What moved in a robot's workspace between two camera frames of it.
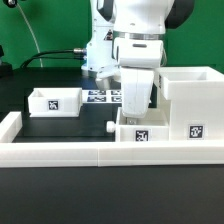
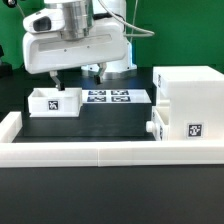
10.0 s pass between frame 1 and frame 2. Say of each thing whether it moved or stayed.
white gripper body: moved
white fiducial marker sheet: stayed
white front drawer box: moved
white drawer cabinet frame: stayed
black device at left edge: stayed
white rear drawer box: stayed
